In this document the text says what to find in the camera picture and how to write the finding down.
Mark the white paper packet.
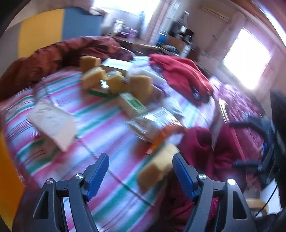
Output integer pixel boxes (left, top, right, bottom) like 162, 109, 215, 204
27, 100, 78, 152

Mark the green and white carton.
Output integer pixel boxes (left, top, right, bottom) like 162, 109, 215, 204
100, 58, 133, 77

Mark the striped tablecloth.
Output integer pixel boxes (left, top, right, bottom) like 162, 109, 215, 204
0, 56, 221, 232

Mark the flat green packet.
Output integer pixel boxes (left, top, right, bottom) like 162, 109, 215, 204
88, 80, 117, 98

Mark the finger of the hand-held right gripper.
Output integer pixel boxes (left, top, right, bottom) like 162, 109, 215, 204
232, 159, 268, 174
230, 120, 268, 137

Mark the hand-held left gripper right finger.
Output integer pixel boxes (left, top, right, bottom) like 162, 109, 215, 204
172, 153, 257, 232

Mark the black cable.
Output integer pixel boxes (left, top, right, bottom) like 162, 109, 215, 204
252, 184, 281, 220

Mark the clear rice snack packet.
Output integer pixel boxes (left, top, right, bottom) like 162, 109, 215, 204
125, 107, 184, 143

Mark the maroon cloth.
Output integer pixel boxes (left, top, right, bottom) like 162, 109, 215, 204
161, 125, 265, 232

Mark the brown padded jacket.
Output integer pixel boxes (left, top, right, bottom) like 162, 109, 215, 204
0, 36, 134, 101

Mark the red fleece towel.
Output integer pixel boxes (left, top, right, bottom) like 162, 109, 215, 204
149, 53, 214, 103

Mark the yellow sponge block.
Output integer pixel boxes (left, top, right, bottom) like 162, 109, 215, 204
106, 74, 126, 94
80, 56, 101, 72
137, 143, 179, 193
129, 75, 154, 103
82, 68, 106, 90

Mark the wooden side desk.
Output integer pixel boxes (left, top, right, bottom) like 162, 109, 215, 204
112, 36, 162, 55

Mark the yellow and blue cabinet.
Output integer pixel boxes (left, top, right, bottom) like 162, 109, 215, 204
0, 8, 104, 58

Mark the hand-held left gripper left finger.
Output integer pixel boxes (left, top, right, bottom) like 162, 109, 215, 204
33, 153, 110, 232

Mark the small green and white box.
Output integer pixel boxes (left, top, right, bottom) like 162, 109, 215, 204
118, 92, 148, 117

